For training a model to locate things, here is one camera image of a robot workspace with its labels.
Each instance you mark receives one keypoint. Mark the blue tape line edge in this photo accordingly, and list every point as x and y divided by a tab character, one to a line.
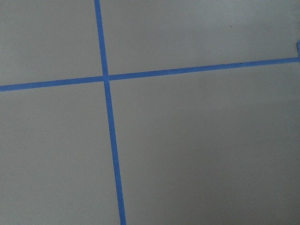
298	48

